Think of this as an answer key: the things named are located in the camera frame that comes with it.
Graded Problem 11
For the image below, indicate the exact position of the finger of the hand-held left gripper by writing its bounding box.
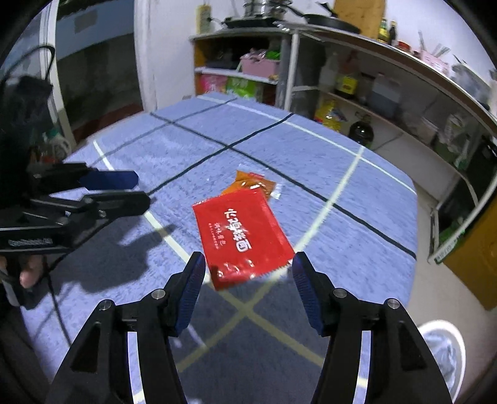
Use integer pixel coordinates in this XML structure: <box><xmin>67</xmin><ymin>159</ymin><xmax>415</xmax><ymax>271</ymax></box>
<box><xmin>27</xmin><ymin>191</ymin><xmax>151</xmax><ymax>230</ymax></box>
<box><xmin>29</xmin><ymin>162</ymin><xmax>139</xmax><ymax>193</ymax></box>

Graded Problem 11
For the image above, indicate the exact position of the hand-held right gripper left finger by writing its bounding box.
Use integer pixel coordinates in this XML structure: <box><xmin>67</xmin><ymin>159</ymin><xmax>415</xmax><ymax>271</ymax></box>
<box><xmin>44</xmin><ymin>251</ymin><xmax>206</xmax><ymax>404</ymax></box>

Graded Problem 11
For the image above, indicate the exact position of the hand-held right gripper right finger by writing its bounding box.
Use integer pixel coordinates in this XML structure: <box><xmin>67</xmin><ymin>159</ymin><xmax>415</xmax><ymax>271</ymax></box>
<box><xmin>292</xmin><ymin>251</ymin><xmax>453</xmax><ymax>404</ymax></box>

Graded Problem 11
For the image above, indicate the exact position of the red sauce packet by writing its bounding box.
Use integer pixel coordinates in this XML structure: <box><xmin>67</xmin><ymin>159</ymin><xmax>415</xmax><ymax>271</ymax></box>
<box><xmin>192</xmin><ymin>187</ymin><xmax>294</xmax><ymax>291</ymax></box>

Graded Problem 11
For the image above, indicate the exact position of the white trash bin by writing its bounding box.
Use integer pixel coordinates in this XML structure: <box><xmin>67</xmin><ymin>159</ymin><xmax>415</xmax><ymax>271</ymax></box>
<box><xmin>419</xmin><ymin>319</ymin><xmax>466</xmax><ymax>404</ymax></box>

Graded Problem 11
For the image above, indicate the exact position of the person's left hand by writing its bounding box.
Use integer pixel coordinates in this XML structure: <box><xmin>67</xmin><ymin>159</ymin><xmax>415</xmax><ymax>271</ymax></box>
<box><xmin>17</xmin><ymin>253</ymin><xmax>50</xmax><ymax>289</ymax></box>

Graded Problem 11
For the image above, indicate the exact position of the orange sauce packet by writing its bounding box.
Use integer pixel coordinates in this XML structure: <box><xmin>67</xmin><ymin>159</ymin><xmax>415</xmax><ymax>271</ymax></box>
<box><xmin>221</xmin><ymin>170</ymin><xmax>284</xmax><ymax>200</ymax></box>

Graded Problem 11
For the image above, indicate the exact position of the pink cardboard box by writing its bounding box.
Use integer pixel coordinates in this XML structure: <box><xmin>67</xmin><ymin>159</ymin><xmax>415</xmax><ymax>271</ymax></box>
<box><xmin>200</xmin><ymin>75</ymin><xmax>226</xmax><ymax>94</ymax></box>

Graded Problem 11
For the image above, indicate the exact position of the clear bin liner bag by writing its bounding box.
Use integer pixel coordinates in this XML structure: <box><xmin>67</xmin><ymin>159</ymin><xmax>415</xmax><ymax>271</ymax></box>
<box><xmin>423</xmin><ymin>336</ymin><xmax>461</xmax><ymax>393</ymax></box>

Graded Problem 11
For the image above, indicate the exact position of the green cardboard box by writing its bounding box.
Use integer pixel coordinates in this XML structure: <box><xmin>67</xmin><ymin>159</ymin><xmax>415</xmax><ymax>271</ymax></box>
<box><xmin>226</xmin><ymin>77</ymin><xmax>265</xmax><ymax>98</ymax></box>

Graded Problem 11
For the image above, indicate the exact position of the wooden door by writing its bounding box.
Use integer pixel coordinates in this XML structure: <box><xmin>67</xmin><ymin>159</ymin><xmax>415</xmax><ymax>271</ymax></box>
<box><xmin>443</xmin><ymin>218</ymin><xmax>497</xmax><ymax>311</ymax></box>

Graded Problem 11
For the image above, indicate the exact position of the dark round bottle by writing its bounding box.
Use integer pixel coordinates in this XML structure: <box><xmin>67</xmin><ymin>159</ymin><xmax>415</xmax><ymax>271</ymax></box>
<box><xmin>349</xmin><ymin>114</ymin><xmax>375</xmax><ymax>147</ymax></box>

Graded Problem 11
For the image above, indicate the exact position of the yellow snack bag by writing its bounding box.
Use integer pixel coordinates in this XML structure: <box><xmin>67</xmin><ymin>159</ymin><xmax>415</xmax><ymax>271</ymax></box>
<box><xmin>314</xmin><ymin>99</ymin><xmax>346</xmax><ymax>133</ymax></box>

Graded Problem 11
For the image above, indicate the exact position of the yellow power strip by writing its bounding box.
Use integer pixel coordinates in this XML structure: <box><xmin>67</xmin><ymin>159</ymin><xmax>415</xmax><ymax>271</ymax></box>
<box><xmin>197</xmin><ymin>5</ymin><xmax>212</xmax><ymax>35</ymax></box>

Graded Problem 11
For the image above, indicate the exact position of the pink plastic basket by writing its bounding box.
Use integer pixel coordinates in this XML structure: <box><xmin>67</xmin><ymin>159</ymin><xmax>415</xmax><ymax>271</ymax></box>
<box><xmin>240</xmin><ymin>53</ymin><xmax>280</xmax><ymax>78</ymax></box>

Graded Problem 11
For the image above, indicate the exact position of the wooden low shelf unit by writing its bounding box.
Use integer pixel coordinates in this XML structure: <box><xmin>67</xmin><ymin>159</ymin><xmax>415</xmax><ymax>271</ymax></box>
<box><xmin>189</xmin><ymin>31</ymin><xmax>290</xmax><ymax>105</ymax></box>

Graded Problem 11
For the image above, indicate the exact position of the black induction cooker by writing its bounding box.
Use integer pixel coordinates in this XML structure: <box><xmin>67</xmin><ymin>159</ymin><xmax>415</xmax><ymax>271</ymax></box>
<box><xmin>223</xmin><ymin>16</ymin><xmax>280</xmax><ymax>30</ymax></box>

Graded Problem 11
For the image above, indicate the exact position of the large translucent jug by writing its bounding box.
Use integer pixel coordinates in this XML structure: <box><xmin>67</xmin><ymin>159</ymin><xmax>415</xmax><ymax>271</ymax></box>
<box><xmin>367</xmin><ymin>74</ymin><xmax>400</xmax><ymax>115</ymax></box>

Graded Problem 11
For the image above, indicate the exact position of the yellow label oil bottle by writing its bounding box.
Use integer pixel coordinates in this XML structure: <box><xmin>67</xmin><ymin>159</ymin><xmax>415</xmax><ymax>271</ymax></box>
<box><xmin>335</xmin><ymin>52</ymin><xmax>360</xmax><ymax>99</ymax></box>

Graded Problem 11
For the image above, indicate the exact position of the green plastic bag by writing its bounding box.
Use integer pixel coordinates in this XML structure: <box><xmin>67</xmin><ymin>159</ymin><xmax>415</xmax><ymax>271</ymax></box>
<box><xmin>435</xmin><ymin>112</ymin><xmax>482</xmax><ymax>172</ymax></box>

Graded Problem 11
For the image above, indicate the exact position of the white plastic bottle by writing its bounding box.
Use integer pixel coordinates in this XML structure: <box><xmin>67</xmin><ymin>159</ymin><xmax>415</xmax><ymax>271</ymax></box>
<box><xmin>319</xmin><ymin>52</ymin><xmax>338</xmax><ymax>92</ymax></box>

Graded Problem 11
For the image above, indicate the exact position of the stainless steel pot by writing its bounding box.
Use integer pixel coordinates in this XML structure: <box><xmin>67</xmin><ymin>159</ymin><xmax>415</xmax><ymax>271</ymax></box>
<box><xmin>243</xmin><ymin>0</ymin><xmax>272</xmax><ymax>18</ymax></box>

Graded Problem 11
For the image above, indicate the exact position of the white metal shelf unit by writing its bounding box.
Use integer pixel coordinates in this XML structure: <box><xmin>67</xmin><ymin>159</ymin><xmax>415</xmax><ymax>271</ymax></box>
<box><xmin>276</xmin><ymin>21</ymin><xmax>497</xmax><ymax>265</ymax></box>

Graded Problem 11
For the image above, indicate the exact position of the pink chopstick holder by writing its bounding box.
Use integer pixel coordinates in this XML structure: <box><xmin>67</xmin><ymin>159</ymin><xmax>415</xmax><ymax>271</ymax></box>
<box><xmin>421</xmin><ymin>48</ymin><xmax>453</xmax><ymax>72</ymax></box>

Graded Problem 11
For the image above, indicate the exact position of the black frying pan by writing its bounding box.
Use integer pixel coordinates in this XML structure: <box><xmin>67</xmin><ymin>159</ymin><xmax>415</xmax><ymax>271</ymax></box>
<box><xmin>277</xmin><ymin>4</ymin><xmax>362</xmax><ymax>34</ymax></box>

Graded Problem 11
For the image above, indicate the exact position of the clear plastic container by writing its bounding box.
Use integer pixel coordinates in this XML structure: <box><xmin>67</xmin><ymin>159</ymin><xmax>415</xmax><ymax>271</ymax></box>
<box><xmin>452</xmin><ymin>62</ymin><xmax>492</xmax><ymax>105</ymax></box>

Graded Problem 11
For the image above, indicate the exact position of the wooden cutting board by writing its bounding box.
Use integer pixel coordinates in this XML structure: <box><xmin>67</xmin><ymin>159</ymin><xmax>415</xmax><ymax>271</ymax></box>
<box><xmin>334</xmin><ymin>0</ymin><xmax>385</xmax><ymax>28</ymax></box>

